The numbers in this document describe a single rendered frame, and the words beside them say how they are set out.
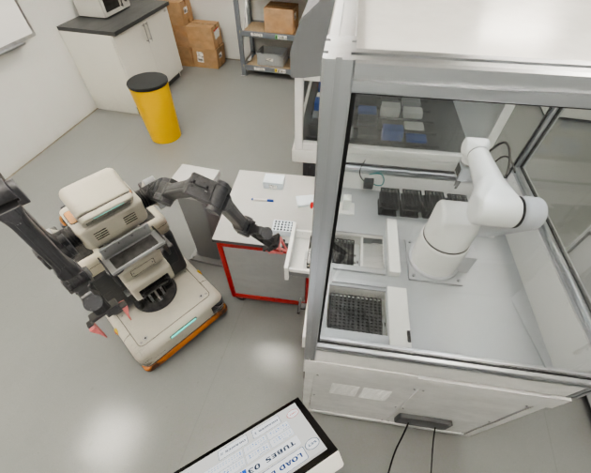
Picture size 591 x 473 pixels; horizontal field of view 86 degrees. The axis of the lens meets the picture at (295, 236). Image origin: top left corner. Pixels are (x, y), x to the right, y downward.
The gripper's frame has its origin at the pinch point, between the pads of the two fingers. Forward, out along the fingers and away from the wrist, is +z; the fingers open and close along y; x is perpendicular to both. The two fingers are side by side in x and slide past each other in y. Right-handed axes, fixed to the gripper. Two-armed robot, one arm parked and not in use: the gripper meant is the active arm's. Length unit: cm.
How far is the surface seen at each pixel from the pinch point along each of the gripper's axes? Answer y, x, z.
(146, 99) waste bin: -151, 195, -100
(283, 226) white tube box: -10.8, 24.6, 3.9
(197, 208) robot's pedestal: -71, 49, -28
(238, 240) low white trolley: -30.1, 13.7, -10.5
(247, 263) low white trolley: -44.7, 14.1, 6.6
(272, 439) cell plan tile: 20, -79, -4
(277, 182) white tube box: -17, 60, -4
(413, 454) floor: -6, -63, 121
